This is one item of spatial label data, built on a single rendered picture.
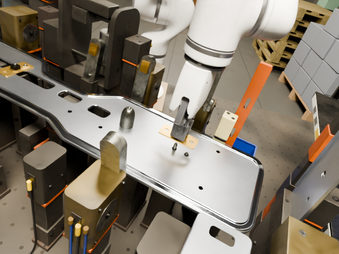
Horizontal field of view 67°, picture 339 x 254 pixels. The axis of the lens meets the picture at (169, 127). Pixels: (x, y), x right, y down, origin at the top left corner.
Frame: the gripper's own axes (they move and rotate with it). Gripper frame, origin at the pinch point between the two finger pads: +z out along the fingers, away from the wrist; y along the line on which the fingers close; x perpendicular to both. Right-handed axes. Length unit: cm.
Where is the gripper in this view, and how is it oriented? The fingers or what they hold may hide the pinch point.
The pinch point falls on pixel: (181, 127)
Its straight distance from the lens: 53.7
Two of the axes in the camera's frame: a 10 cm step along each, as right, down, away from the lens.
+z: -2.4, 7.8, 5.8
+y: -4.1, 4.7, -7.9
